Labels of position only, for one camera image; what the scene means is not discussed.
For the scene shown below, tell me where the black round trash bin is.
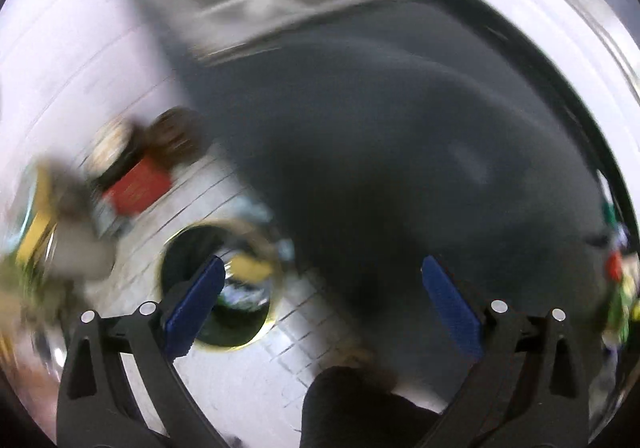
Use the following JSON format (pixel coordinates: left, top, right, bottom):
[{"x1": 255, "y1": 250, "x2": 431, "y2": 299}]
[{"x1": 158, "y1": 219, "x2": 283, "y2": 359}]

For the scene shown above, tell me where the steel stock pot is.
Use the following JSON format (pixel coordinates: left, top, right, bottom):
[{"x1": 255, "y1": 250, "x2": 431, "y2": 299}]
[{"x1": 41, "y1": 220, "x2": 116, "y2": 281}]

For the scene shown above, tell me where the yellow cardboard box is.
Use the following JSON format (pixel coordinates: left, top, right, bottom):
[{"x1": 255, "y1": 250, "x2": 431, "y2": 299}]
[{"x1": 15, "y1": 162, "x2": 56, "y2": 267}]

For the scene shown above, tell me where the red square box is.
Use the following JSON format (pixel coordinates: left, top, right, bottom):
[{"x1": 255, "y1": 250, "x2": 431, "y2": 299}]
[{"x1": 102, "y1": 155, "x2": 172, "y2": 217}]

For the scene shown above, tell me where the patterned ceramic lidded bowl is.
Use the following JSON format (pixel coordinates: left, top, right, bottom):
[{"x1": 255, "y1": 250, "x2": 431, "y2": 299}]
[{"x1": 84, "y1": 119, "x2": 144, "y2": 191}]

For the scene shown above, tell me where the brown clay pot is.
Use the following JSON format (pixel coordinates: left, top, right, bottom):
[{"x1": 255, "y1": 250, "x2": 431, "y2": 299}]
[{"x1": 144, "y1": 106, "x2": 205, "y2": 169}]

